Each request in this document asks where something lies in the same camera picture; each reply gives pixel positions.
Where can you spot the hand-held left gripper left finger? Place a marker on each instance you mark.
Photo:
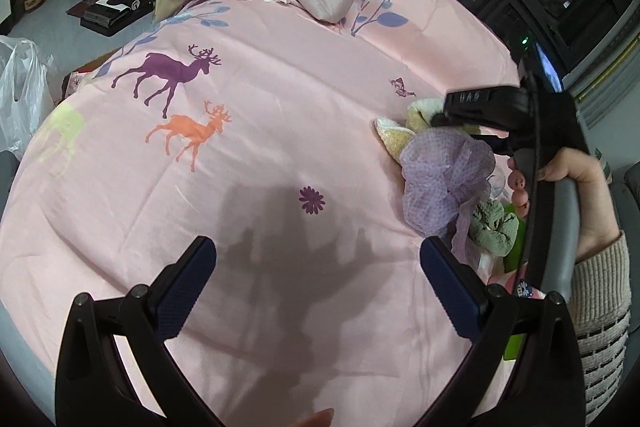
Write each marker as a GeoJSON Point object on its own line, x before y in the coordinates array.
{"type": "Point", "coordinates": [185, 287]}

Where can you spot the green towel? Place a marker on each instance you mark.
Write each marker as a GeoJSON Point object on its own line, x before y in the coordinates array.
{"type": "Point", "coordinates": [492, 227]}

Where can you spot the black flat floor device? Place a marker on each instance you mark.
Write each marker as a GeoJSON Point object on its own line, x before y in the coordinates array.
{"type": "Point", "coordinates": [107, 14]}

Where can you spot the white plastic bag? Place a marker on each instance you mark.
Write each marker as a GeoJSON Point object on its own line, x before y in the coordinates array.
{"type": "Point", "coordinates": [20, 97]}

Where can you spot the person's right forearm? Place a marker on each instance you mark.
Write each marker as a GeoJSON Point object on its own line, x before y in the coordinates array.
{"type": "Point", "coordinates": [602, 322]}

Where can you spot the green box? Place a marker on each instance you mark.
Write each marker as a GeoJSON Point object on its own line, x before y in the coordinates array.
{"type": "Point", "coordinates": [519, 247]}

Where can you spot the person's right hand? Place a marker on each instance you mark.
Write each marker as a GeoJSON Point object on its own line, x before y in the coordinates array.
{"type": "Point", "coordinates": [595, 202]}

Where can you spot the cream knitted cloth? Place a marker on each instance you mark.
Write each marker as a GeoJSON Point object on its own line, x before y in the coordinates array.
{"type": "Point", "coordinates": [395, 137]}

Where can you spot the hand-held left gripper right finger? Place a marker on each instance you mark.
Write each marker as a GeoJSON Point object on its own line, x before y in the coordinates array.
{"type": "Point", "coordinates": [450, 287]}

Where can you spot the purple mesh bath sponge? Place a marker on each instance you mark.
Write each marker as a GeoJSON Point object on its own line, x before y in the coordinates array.
{"type": "Point", "coordinates": [440, 177]}

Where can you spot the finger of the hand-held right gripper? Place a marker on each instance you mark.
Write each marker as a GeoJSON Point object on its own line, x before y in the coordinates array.
{"type": "Point", "coordinates": [495, 146]}
{"type": "Point", "coordinates": [441, 119]}

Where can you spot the pink printed bedsheet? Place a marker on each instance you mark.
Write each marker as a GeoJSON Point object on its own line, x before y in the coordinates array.
{"type": "Point", "coordinates": [250, 132]}

